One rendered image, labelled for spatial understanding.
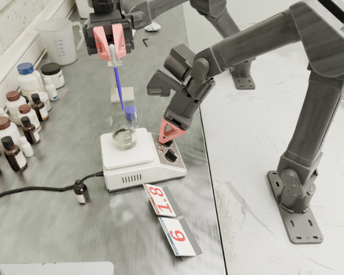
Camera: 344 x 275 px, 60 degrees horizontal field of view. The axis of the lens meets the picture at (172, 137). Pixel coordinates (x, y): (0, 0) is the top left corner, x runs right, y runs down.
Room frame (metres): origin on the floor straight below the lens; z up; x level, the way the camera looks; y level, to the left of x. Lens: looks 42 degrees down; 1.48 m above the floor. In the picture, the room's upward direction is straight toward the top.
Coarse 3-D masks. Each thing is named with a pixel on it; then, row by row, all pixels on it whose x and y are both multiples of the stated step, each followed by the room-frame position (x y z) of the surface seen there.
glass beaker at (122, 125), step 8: (112, 112) 0.55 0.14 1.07; (120, 112) 0.56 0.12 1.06; (128, 112) 0.56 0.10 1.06; (112, 120) 0.55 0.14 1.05; (120, 120) 0.56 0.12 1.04; (128, 120) 0.56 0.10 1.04; (112, 128) 0.51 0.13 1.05; (120, 128) 0.50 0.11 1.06; (128, 128) 0.51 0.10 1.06; (136, 128) 0.54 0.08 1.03; (112, 136) 0.52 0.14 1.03; (120, 136) 0.50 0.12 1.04; (128, 136) 0.51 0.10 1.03; (136, 136) 0.53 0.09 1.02; (120, 144) 0.50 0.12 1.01; (128, 144) 0.51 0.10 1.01; (136, 144) 0.52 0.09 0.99
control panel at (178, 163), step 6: (156, 138) 0.58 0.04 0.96; (156, 144) 0.56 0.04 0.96; (174, 144) 0.59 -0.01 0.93; (156, 150) 0.53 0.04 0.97; (174, 150) 0.56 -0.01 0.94; (162, 156) 0.52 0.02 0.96; (162, 162) 0.49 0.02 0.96; (168, 162) 0.50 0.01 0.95; (174, 162) 0.51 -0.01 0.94; (180, 162) 0.52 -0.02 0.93
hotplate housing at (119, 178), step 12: (156, 156) 0.51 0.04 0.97; (180, 156) 0.55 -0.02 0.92; (120, 168) 0.47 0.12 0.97; (132, 168) 0.47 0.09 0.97; (144, 168) 0.47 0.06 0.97; (156, 168) 0.48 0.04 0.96; (168, 168) 0.49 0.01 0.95; (180, 168) 0.50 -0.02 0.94; (108, 180) 0.45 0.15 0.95; (120, 180) 0.46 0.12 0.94; (132, 180) 0.46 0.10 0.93; (144, 180) 0.47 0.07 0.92; (156, 180) 0.48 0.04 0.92
